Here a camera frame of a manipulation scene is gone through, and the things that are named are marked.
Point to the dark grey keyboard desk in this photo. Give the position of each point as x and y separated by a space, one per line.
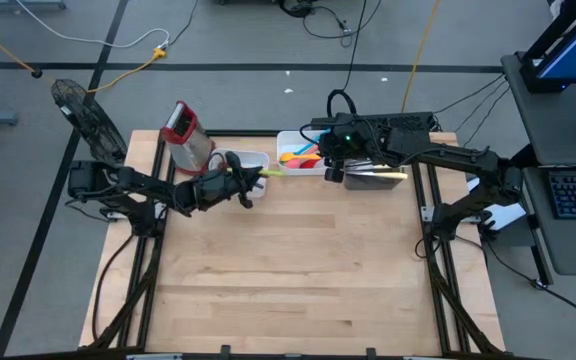
568 245

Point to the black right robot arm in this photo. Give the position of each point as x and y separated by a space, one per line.
448 160

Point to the grey translucent plastic bin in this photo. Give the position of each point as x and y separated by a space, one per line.
373 182

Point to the white plastic bin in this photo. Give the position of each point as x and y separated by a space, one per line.
255 157
288 142

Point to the grey cart base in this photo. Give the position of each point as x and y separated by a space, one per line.
18 4

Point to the black floor fan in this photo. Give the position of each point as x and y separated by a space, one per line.
88 120

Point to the yellow silicone spatula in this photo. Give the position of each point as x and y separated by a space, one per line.
298 156

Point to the pink silicone spatula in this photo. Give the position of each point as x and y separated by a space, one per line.
293 163

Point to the red silicone spatula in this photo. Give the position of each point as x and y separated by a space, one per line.
312 164

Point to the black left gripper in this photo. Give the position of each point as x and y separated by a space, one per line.
210 190

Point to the blue silicone spatula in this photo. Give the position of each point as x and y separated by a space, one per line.
310 148

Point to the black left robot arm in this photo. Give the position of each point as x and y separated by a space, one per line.
138 187

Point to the black computer monitor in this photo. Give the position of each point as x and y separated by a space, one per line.
568 50

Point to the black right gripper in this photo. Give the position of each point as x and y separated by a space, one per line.
350 142

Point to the steel box grater red trim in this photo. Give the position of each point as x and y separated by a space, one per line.
188 150

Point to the white flat panel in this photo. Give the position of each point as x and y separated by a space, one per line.
510 217

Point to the black perforated power strip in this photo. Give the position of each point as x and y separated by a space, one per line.
413 120

